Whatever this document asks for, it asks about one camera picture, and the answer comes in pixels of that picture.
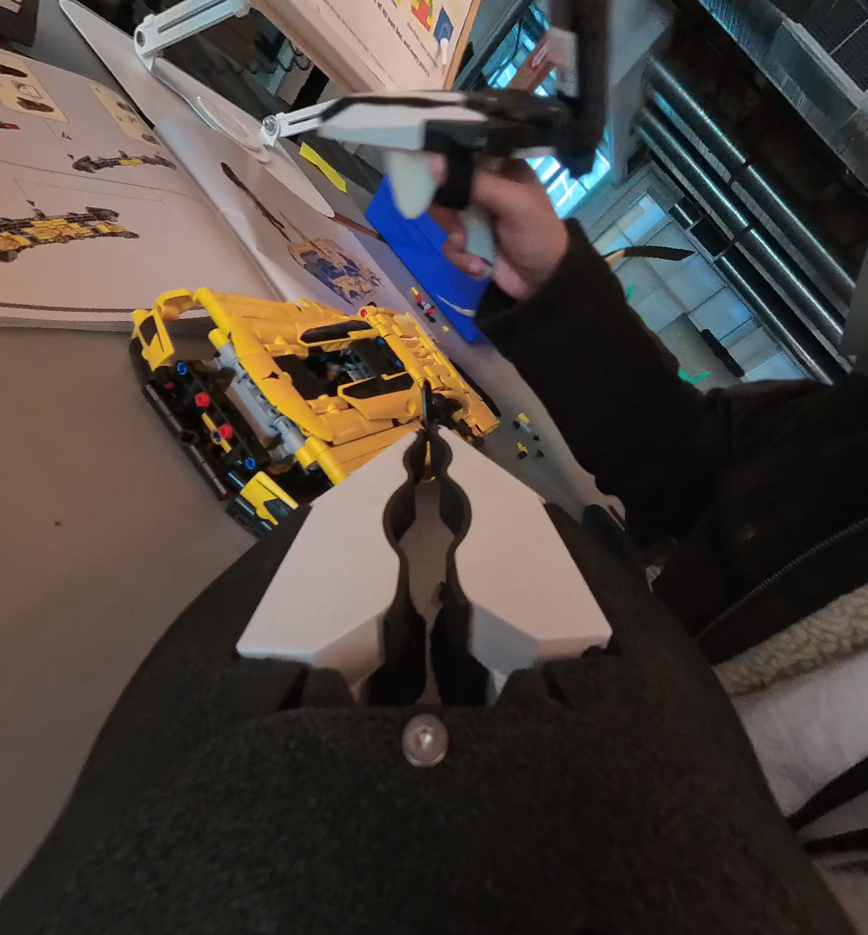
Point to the blue plastic bin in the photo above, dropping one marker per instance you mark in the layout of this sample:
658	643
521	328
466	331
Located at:
419	248

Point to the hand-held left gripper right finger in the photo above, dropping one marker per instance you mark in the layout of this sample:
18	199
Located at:
536	584

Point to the building instruction booklet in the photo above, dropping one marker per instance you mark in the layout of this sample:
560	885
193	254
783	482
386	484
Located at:
112	182

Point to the white shirt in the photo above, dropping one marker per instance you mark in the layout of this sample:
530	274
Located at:
828	716

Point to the cluster of red black bricks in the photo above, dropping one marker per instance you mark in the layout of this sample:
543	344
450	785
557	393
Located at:
427	307

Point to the yellow toy brick car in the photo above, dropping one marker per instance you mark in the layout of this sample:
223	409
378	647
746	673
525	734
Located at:
273	336

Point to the printed instruction card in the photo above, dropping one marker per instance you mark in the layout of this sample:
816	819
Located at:
397	29

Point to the pile of small mixed bricks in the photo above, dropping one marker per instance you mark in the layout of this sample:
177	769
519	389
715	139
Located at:
523	420

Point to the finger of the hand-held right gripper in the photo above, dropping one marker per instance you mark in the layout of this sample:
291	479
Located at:
383	136
405	109

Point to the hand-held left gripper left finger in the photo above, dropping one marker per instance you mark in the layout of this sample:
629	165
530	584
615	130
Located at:
317	584

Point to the white vent grille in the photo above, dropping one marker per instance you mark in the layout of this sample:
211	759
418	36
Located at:
865	36

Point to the yellow translucent plastic panel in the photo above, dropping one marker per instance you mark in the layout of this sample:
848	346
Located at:
323	166

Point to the thin black brick piece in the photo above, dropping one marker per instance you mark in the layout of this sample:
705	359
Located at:
427	409

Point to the grey desk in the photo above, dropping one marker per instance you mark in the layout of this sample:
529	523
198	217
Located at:
76	548

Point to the person's right hand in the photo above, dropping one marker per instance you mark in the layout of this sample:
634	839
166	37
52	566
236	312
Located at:
522	226

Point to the instruction card on stand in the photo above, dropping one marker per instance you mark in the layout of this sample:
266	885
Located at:
185	95

